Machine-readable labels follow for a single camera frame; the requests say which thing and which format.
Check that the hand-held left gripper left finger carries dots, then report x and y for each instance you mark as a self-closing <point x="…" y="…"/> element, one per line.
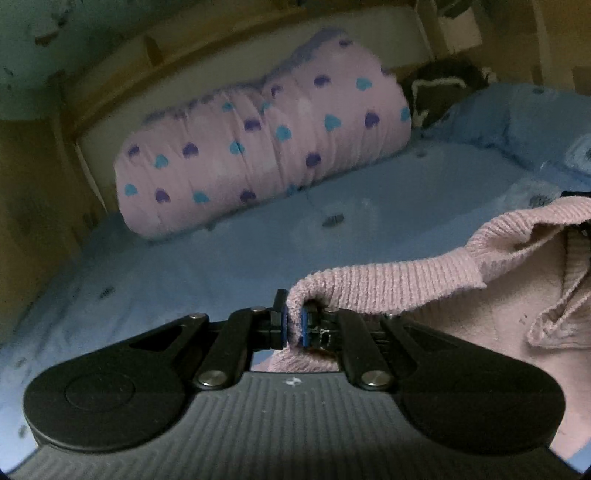
<point x="282" y="327"/>

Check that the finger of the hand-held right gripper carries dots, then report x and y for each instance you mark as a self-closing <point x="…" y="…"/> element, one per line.
<point x="582" y="230"/>
<point x="579" y="194"/>

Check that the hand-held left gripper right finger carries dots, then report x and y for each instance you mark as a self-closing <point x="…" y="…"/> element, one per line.
<point x="303" y="330"/>

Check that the pink knitted cardigan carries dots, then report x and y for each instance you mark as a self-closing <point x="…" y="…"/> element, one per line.
<point x="508" y="323"/>

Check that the blue floral pillow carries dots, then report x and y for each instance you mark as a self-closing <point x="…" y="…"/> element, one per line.
<point x="508" y="120"/>

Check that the blue floral bedsheet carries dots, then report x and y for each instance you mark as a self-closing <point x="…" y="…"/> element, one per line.
<point x="184" y="277"/>

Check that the dark cloth with white trim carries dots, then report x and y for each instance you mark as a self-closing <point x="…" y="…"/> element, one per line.
<point x="438" y="92"/>

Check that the pink heart print quilt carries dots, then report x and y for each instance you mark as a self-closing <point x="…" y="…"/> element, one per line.
<point x="258" y="152"/>

